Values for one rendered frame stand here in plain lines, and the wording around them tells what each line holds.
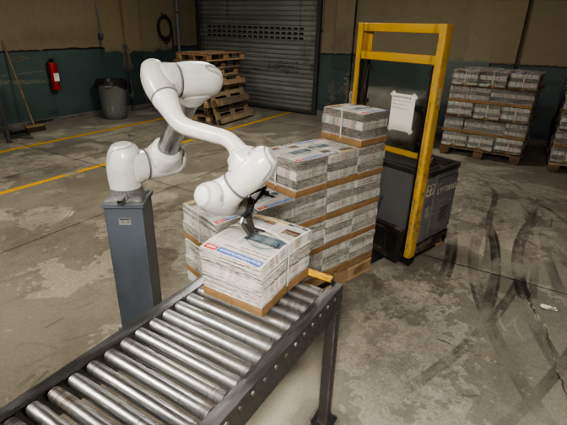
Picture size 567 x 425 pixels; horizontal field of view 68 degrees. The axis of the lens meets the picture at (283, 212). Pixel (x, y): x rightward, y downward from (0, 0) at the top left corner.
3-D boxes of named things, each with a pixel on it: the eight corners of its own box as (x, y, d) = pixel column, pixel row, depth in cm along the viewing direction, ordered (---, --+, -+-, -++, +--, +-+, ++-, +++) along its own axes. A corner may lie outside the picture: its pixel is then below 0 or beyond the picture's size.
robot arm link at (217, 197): (224, 223, 145) (252, 201, 141) (196, 217, 132) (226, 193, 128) (211, 198, 149) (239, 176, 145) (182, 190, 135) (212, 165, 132)
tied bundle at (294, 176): (256, 183, 286) (256, 150, 276) (288, 174, 304) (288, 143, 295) (294, 200, 260) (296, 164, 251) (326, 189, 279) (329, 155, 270)
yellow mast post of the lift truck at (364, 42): (340, 227, 397) (358, 22, 327) (346, 224, 403) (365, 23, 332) (347, 230, 391) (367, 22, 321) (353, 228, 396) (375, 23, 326)
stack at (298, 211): (188, 316, 285) (180, 201, 252) (312, 261, 356) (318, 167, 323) (220, 346, 259) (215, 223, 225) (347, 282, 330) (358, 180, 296)
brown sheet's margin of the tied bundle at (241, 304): (228, 273, 184) (227, 265, 182) (284, 295, 170) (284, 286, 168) (203, 293, 172) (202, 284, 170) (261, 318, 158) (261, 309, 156)
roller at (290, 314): (203, 282, 181) (206, 290, 184) (299, 321, 159) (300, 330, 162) (211, 275, 184) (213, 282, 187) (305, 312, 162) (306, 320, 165)
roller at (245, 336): (170, 310, 166) (177, 312, 170) (270, 357, 144) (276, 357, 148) (175, 298, 167) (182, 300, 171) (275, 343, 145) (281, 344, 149)
